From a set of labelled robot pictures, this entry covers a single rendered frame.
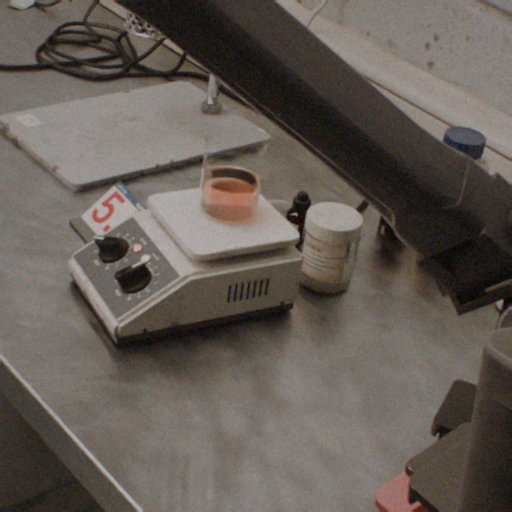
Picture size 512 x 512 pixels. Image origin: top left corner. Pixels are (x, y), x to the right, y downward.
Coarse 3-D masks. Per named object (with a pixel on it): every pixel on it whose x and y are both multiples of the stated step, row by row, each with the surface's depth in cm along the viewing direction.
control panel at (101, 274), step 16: (128, 224) 118; (128, 240) 116; (144, 240) 115; (80, 256) 117; (96, 256) 116; (128, 256) 115; (160, 256) 113; (96, 272) 115; (112, 272) 114; (160, 272) 112; (176, 272) 111; (96, 288) 113; (112, 288) 112; (144, 288) 111; (160, 288) 110; (112, 304) 111; (128, 304) 110
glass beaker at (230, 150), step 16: (224, 128) 116; (240, 128) 116; (256, 128) 116; (208, 144) 112; (224, 144) 117; (240, 144) 117; (256, 144) 116; (208, 160) 113; (224, 160) 111; (240, 160) 111; (256, 160) 112; (208, 176) 113; (224, 176) 112; (240, 176) 112; (256, 176) 113; (208, 192) 114; (224, 192) 113; (240, 192) 113; (256, 192) 115; (208, 208) 115; (224, 208) 114; (240, 208) 114; (256, 208) 116; (240, 224) 115
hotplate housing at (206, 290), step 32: (160, 224) 117; (256, 256) 114; (288, 256) 115; (192, 288) 111; (224, 288) 113; (256, 288) 115; (288, 288) 117; (128, 320) 109; (160, 320) 111; (192, 320) 113; (224, 320) 115
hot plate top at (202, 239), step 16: (176, 192) 119; (192, 192) 120; (160, 208) 116; (176, 208) 117; (192, 208) 117; (272, 208) 119; (176, 224) 114; (192, 224) 114; (208, 224) 115; (224, 224) 115; (256, 224) 116; (272, 224) 116; (288, 224) 117; (176, 240) 113; (192, 240) 112; (208, 240) 112; (224, 240) 113; (240, 240) 113; (256, 240) 113; (272, 240) 114; (288, 240) 114; (192, 256) 110; (208, 256) 110; (224, 256) 111
